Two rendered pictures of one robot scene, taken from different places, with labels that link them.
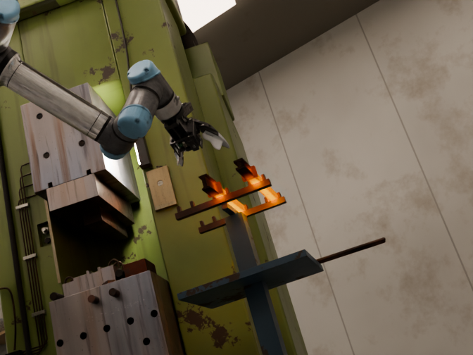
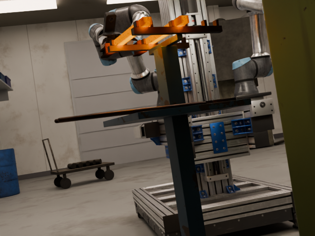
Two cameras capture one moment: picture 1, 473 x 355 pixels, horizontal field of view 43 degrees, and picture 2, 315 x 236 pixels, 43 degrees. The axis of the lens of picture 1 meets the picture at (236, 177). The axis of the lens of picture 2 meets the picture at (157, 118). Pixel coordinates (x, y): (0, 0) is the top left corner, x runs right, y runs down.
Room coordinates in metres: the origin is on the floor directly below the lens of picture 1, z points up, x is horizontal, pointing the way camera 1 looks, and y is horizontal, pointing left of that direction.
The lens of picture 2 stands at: (2.89, -0.84, 0.69)
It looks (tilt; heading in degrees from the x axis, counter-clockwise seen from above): 2 degrees up; 142
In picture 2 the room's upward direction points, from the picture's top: 9 degrees counter-clockwise
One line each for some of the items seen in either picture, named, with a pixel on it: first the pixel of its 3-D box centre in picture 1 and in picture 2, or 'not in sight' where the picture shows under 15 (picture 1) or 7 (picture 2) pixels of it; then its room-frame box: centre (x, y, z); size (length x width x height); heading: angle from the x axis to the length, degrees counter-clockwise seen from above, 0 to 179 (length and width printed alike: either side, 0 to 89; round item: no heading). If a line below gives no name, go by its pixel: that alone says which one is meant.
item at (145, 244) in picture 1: (127, 213); not in sight; (2.65, 0.54, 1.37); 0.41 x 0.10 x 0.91; 86
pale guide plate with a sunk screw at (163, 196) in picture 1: (161, 188); not in sight; (2.23, 0.30, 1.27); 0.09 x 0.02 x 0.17; 86
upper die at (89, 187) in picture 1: (93, 207); not in sight; (2.33, 0.60, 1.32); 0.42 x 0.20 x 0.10; 176
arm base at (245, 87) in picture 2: not in sight; (245, 87); (1.27, 1.16, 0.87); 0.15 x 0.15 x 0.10
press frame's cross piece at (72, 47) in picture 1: (86, 72); not in sight; (2.48, 0.55, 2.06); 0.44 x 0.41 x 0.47; 176
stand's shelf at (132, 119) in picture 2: (254, 282); (175, 113); (1.87, 0.04, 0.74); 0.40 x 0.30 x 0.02; 79
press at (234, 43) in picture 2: not in sight; (240, 83); (-2.86, 6.10, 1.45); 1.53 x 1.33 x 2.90; 62
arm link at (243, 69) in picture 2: not in sight; (243, 69); (1.27, 1.16, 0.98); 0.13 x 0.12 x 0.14; 71
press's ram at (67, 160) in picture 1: (92, 151); not in sight; (2.33, 0.56, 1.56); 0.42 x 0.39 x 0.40; 176
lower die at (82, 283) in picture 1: (110, 291); not in sight; (2.33, 0.60, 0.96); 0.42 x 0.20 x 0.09; 176
